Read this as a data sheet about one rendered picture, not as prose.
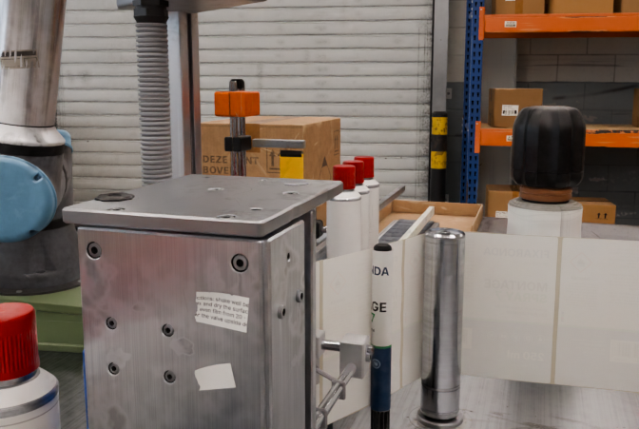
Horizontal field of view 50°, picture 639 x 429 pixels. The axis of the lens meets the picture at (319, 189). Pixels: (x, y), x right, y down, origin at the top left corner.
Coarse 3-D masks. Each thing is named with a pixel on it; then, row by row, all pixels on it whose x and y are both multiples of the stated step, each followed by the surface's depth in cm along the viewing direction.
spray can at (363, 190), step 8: (352, 160) 107; (360, 168) 105; (360, 176) 105; (360, 184) 105; (360, 192) 104; (368, 192) 105; (368, 200) 106; (368, 208) 106; (368, 216) 106; (368, 224) 106; (368, 232) 107; (368, 240) 107; (368, 248) 107
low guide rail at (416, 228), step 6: (426, 210) 156; (432, 210) 158; (420, 216) 150; (426, 216) 151; (432, 216) 159; (420, 222) 144; (426, 222) 151; (414, 228) 137; (420, 228) 144; (408, 234) 132; (414, 234) 136
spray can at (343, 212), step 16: (336, 176) 99; (352, 176) 99; (352, 192) 99; (336, 208) 99; (352, 208) 99; (336, 224) 99; (352, 224) 99; (336, 240) 99; (352, 240) 99; (336, 256) 100
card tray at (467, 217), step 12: (396, 204) 197; (408, 204) 196; (420, 204) 195; (432, 204) 194; (444, 204) 193; (456, 204) 192; (468, 204) 191; (384, 216) 188; (396, 216) 191; (408, 216) 191; (444, 216) 191; (456, 216) 191; (468, 216) 191; (480, 216) 183; (456, 228) 175; (468, 228) 175
